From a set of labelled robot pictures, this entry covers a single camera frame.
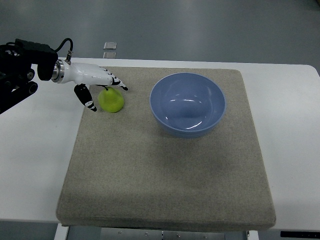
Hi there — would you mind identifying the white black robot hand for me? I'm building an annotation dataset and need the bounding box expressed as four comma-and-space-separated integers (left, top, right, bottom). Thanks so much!
51, 59, 128, 112

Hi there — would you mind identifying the metal floor plate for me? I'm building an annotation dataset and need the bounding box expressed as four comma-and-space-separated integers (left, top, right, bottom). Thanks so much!
103, 41, 117, 50
103, 51, 117, 59

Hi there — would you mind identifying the black table control panel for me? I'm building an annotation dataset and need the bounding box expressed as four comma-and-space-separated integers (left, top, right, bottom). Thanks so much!
280, 231, 320, 239

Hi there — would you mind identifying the blue bowl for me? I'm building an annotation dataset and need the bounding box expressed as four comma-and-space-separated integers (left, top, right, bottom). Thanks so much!
149, 72, 227, 139

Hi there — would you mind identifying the upper metal floor plate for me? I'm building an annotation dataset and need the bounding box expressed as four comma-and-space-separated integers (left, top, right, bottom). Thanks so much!
103, 41, 117, 50

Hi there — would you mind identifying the lower metal floor plate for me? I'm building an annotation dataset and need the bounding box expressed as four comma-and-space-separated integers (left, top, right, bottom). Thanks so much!
103, 51, 117, 59

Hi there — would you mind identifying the grey fabric mat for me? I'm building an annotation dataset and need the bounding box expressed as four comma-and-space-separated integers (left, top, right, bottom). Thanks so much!
56, 67, 276, 232

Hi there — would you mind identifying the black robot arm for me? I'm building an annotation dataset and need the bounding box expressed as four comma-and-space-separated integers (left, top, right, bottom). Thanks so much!
0, 38, 74, 113

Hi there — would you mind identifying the metal table frame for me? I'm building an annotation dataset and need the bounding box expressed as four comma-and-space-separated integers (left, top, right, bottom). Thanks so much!
54, 223, 259, 240

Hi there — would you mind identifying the green pear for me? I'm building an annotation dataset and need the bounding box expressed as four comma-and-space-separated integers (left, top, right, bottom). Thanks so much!
97, 87, 125, 113

